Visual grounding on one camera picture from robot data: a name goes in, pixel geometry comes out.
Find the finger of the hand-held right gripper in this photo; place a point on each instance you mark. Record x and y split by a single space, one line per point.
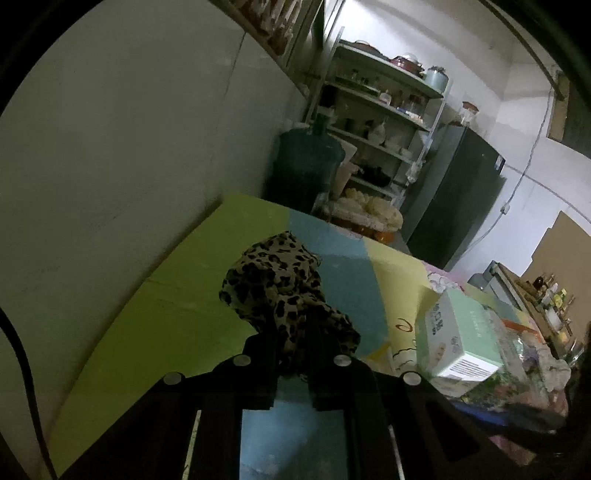
538 422

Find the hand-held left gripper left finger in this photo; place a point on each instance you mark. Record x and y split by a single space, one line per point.
258 369

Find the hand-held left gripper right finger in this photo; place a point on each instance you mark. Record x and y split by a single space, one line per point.
330 383

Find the leopard print cloth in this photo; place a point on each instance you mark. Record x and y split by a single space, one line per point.
277 286

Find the white crumpled cloth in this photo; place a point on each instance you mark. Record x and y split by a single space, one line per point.
554 369

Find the floral tissue pack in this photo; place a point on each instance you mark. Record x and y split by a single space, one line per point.
512 364

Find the colourful cartoon play mat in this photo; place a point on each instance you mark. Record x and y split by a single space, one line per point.
184 300

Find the green tissue box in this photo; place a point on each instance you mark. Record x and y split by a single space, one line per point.
461 337

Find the cluster of condiment bottles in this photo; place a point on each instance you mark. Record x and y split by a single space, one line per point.
554 295

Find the kitchen counter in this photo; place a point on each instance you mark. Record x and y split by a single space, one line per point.
512 290

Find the orange basin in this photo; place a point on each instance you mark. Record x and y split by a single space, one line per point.
383 234

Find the cardboard sheet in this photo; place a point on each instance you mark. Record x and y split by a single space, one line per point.
563 249

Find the basket of dried food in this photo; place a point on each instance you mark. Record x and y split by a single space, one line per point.
364 207

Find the translucent plastic container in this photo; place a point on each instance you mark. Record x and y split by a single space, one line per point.
347 180

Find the blue water jug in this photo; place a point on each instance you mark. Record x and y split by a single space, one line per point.
304 166

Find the black wok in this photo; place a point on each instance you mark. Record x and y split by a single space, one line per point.
374 174

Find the dark refrigerator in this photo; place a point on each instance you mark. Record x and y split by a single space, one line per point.
457 198

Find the white ceramic jug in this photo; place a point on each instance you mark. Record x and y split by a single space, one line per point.
376 134

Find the black water pump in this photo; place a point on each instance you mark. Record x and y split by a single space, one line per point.
326 101

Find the white metal shelf rack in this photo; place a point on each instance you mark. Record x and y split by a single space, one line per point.
383 106

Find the glass jar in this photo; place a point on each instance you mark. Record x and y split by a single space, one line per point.
469 114

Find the green screened window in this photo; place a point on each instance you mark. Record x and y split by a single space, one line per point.
575 120

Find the light blue kettle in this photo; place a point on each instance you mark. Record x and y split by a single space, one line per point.
436 79

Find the pot with glass lid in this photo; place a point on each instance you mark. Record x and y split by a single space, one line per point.
407 65

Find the red pan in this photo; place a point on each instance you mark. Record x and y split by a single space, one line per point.
368 45

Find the aluminium sliding window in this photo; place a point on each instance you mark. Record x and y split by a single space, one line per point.
318 27

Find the dark ceiling rod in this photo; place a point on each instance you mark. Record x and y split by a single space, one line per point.
526 41

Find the white wall outlet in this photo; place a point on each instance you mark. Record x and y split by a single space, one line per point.
506 209

